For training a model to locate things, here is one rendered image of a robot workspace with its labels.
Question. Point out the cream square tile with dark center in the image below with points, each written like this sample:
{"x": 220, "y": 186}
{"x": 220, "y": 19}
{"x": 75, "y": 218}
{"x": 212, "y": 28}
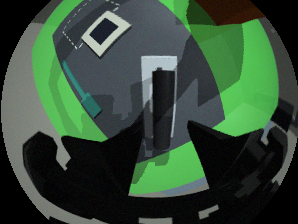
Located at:
{"x": 104, "y": 32}

